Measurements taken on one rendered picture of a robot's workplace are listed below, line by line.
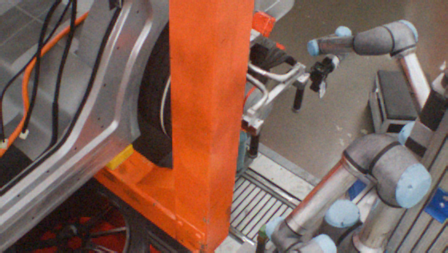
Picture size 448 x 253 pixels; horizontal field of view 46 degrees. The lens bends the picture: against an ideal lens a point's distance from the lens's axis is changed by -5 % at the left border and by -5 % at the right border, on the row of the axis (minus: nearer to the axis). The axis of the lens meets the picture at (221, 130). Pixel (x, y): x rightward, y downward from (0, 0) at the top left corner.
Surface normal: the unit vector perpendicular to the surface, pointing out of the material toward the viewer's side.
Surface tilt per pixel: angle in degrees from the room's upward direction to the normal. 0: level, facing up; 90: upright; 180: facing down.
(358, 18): 0
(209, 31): 90
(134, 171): 0
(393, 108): 0
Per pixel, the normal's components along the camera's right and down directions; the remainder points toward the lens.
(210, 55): -0.62, 0.58
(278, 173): 0.05, -0.65
